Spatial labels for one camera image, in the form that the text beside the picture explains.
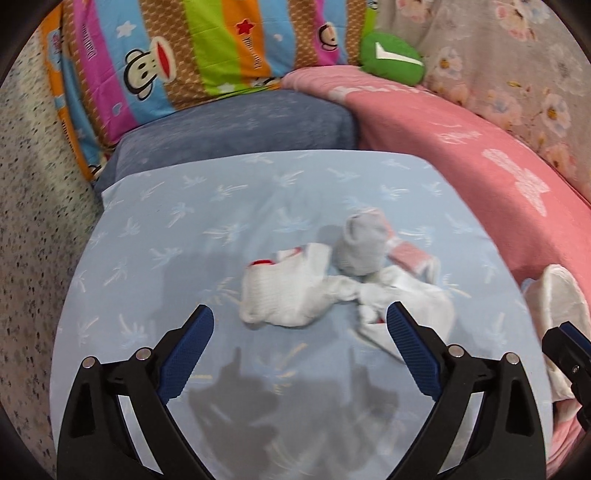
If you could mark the colourful monkey print pillow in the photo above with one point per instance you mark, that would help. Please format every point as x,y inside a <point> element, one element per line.
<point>116,65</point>

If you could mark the green check mark cushion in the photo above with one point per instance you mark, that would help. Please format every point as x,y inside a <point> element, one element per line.
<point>389,57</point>

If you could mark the pink fleece blanket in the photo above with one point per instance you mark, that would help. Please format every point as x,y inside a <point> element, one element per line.
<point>535,217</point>

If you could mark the blue-grey plush blanket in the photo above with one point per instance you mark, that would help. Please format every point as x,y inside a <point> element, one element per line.
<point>266,121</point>

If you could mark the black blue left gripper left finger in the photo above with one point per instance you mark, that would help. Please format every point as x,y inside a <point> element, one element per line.
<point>94,440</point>

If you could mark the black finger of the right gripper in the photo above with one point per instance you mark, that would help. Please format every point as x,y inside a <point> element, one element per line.
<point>569,350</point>

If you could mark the grey floral quilt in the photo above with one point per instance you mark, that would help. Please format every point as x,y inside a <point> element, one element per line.
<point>513,63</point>

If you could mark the white sock red trim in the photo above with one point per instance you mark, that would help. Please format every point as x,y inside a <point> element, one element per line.
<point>294,289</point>

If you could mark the grey-blue sock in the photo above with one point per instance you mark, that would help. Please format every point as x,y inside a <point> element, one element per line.
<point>361,248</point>

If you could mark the pink cloth strip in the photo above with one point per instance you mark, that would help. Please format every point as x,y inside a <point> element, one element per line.
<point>403,252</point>

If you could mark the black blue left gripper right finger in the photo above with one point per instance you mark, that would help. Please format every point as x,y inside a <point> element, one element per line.
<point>507,440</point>

